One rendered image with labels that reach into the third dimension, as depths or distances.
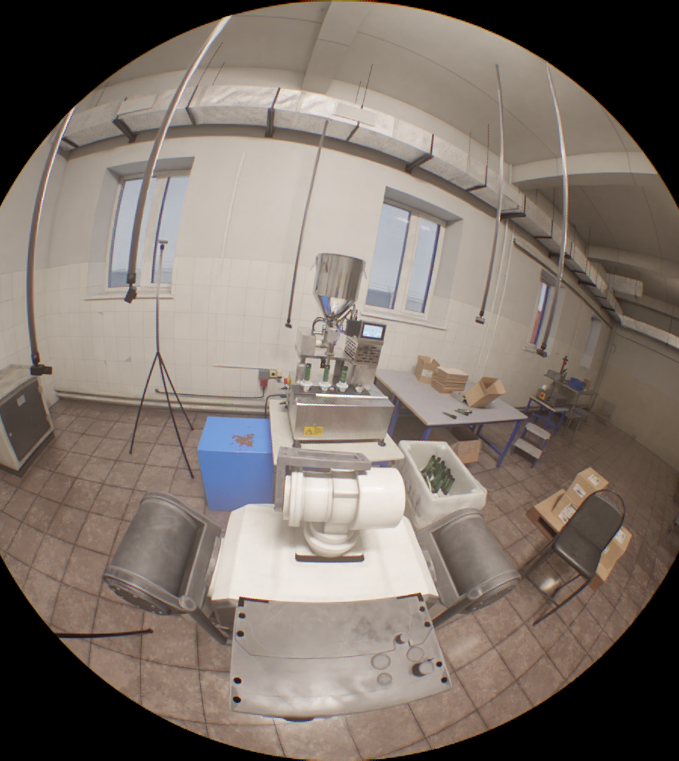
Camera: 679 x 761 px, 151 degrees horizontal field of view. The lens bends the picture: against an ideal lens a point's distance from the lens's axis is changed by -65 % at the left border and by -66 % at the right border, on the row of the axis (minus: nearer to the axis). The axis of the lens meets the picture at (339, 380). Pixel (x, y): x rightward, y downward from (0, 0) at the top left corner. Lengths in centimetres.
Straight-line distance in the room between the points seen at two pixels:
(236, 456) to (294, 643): 151
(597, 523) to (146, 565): 223
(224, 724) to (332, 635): 145
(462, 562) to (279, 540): 24
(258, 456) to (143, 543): 142
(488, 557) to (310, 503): 26
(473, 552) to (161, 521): 40
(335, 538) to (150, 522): 22
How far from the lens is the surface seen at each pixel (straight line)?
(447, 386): 292
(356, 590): 30
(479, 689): 197
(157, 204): 370
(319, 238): 293
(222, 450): 170
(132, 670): 183
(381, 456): 156
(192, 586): 34
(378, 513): 25
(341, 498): 24
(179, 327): 305
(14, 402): 301
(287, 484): 24
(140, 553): 33
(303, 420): 142
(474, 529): 41
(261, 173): 309
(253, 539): 32
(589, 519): 218
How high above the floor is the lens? 164
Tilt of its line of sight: 20 degrees down
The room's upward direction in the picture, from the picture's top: 10 degrees clockwise
